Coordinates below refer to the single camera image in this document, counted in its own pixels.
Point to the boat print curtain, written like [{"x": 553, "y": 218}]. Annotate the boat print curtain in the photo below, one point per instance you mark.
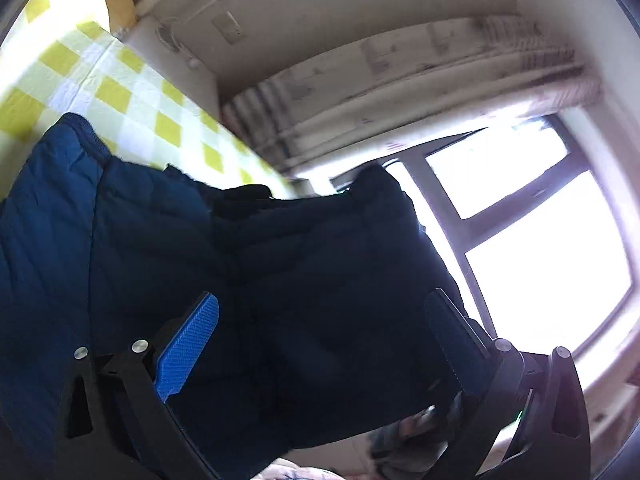
[{"x": 400, "y": 75}]

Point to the yellow pillow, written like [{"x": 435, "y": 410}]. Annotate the yellow pillow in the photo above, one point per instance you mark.
[{"x": 120, "y": 10}]

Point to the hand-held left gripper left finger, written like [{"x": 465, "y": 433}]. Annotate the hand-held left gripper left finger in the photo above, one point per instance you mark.
[{"x": 187, "y": 345}]

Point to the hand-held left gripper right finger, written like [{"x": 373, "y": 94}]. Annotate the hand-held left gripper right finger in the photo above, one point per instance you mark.
[{"x": 445, "y": 335}]

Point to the white nightstand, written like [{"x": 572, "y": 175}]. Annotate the white nightstand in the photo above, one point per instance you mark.
[{"x": 175, "y": 77}]

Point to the blue puffer jacket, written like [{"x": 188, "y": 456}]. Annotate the blue puffer jacket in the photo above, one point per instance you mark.
[{"x": 250, "y": 260}]

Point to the yellow checkered blanket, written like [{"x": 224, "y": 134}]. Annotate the yellow checkered blanket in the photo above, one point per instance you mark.
[{"x": 125, "y": 95}]

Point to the dark framed window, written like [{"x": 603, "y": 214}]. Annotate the dark framed window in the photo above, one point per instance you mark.
[{"x": 525, "y": 260}]

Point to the wall socket panel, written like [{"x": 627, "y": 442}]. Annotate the wall socket panel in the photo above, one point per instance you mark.
[{"x": 228, "y": 26}]

